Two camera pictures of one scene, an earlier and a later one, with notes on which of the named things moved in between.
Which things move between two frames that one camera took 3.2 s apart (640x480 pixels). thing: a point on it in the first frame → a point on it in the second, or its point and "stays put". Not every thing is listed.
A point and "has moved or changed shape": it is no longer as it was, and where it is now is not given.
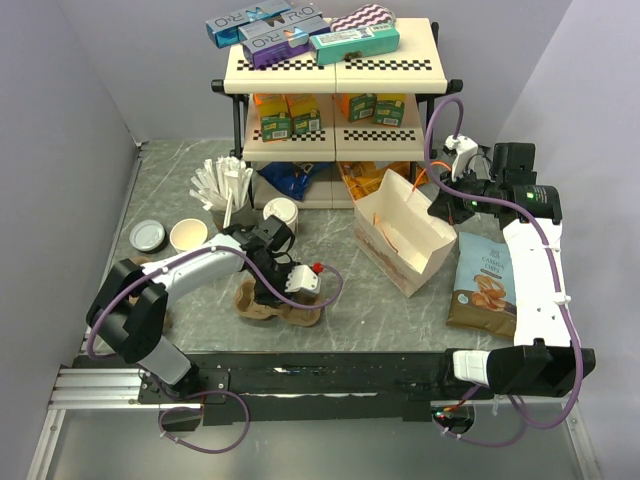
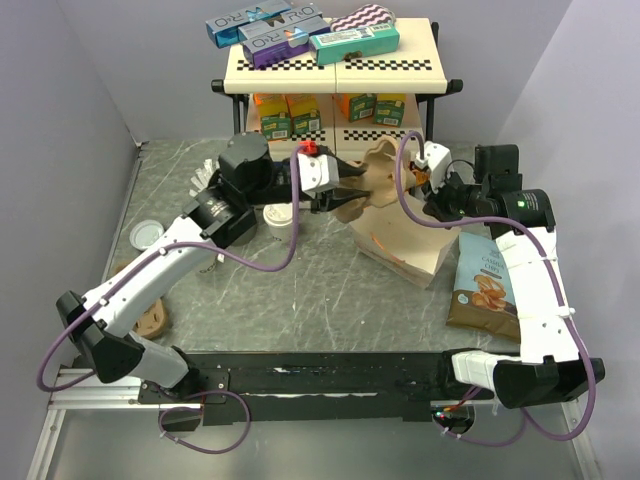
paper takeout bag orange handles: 399,233 has moved or changed shape
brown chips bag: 484,291 stays put
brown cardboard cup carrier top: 245,302 → 381,178
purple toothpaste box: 281,46 stays put
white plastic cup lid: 283,208 stays put
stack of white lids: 148,236 stays put
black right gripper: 446,208 stays put
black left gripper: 266,295 → 334,198
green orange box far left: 275,116 stays put
